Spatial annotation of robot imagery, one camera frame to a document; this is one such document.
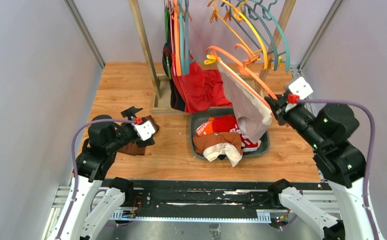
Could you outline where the pale pink underwear cream waistband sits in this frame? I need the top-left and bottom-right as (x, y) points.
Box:
(217, 64), (272, 143)

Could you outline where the red underwear white trim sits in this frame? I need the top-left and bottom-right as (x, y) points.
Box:
(212, 114), (262, 153)

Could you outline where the orange plastic hanger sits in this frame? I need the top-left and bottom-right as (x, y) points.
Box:
(172, 0), (182, 77)
(204, 43), (278, 100)

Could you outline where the teal plastic clip hanger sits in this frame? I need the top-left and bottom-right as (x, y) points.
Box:
(246, 0), (291, 72)

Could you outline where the blue-grey plastic clip hanger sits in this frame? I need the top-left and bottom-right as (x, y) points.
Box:
(224, 0), (280, 72)

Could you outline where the brown underwear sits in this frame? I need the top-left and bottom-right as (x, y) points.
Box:
(192, 132), (243, 167)

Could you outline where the yellow plastic clip hanger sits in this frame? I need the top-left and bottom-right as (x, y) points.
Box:
(207, 0), (269, 70)

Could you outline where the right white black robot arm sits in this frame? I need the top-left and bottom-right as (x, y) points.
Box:
(265, 91), (383, 240)

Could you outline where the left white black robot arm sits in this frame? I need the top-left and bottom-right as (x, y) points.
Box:
(47, 106), (157, 240)

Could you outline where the orange underwear in basin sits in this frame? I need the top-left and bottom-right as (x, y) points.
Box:
(195, 117), (214, 136)

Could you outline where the teal plastic hanger pair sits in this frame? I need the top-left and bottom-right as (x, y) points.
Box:
(177, 0), (198, 76)

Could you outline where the brown cloth on table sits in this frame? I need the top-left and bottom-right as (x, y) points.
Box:
(117, 115), (160, 156)

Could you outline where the wooden clothes rack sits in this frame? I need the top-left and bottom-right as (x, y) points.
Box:
(129, 0), (296, 115)

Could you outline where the dark navy garment hanging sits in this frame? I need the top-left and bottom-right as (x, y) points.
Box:
(162, 6), (186, 112)

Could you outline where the grey plastic basin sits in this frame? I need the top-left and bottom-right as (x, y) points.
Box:
(189, 106), (271, 161)

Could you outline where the large red garment hanging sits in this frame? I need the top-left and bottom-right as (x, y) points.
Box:
(172, 62), (232, 114)

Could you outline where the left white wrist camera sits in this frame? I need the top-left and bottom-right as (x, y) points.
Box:
(132, 119), (157, 141)

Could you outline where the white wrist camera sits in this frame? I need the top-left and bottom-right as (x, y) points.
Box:
(284, 76), (314, 112)
(132, 119), (157, 141)

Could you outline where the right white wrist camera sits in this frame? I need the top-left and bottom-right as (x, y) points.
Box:
(284, 76), (314, 112)

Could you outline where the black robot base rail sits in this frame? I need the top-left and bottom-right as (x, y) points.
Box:
(52, 178), (340, 229)

